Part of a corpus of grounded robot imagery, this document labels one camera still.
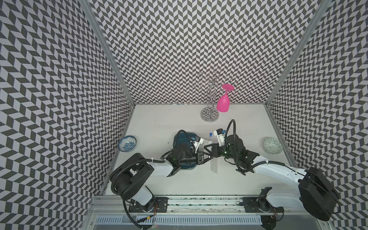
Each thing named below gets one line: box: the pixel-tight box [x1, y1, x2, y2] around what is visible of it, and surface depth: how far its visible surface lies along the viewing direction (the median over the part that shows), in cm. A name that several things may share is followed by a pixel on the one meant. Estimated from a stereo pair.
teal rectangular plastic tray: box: [172, 131, 198, 171], surface depth 72 cm
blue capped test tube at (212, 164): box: [210, 158, 214, 172], surface depth 88 cm
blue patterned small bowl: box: [117, 135, 138, 153], surface depth 95 cm
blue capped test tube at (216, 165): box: [215, 157, 219, 174], surface depth 88 cm
